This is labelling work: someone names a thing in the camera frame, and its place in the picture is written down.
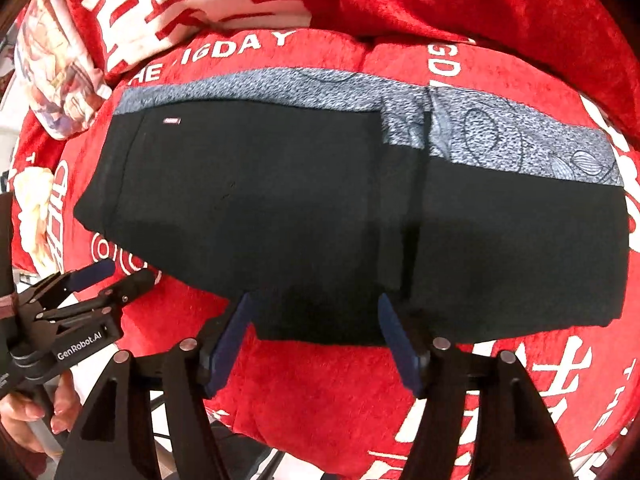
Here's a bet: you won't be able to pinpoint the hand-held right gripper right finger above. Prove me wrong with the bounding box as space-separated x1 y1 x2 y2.
377 292 576 480

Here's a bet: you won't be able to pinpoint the grey patterned cloth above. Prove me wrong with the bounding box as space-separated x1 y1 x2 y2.
114 67 625 188

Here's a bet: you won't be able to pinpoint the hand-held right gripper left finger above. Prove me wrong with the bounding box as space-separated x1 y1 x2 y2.
54 292 256 480

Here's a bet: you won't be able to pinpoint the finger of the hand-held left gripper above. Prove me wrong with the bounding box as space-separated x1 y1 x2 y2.
37 269 157 322
30 260 116 308

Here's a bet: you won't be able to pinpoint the person's left hand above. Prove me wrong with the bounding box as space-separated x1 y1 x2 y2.
0 374 82 453

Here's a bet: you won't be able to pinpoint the cream fluffy cloth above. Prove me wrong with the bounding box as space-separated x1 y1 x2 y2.
12 165 56 273

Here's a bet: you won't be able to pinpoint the picture printed cushion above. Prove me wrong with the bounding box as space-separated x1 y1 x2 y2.
14 0 113 141

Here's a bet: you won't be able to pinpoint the black pants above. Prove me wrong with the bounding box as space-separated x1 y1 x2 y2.
74 100 631 346

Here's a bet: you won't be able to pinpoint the red printed blanket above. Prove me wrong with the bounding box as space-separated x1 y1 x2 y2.
10 27 640 480

